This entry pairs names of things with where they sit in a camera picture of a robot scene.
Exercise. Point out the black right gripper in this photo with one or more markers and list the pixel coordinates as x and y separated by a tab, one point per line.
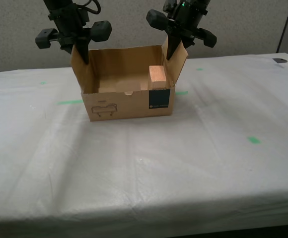
186	23

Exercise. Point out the white plastic table sheet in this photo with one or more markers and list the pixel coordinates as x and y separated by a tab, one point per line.
144	173

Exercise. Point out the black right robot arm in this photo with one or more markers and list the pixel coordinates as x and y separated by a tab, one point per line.
196	5

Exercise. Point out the grey fabric cubicle partition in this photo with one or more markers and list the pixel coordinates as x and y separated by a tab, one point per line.
134	24

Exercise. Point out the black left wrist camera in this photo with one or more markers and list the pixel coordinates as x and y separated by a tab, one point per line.
82	16

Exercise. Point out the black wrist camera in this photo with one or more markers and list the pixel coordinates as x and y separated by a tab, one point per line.
82	16
169	6

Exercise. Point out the small black flat object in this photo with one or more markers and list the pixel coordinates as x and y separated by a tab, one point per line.
280	60

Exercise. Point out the brown cardboard box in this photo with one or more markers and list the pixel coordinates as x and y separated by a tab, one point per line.
124	106

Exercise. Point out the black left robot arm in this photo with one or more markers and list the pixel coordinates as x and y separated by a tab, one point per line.
59	5

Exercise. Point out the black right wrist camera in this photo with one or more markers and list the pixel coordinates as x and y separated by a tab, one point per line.
169	6

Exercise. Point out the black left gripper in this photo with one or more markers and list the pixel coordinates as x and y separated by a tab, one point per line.
69	27

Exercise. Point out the light wooden block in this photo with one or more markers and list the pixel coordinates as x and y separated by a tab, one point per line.
157	75

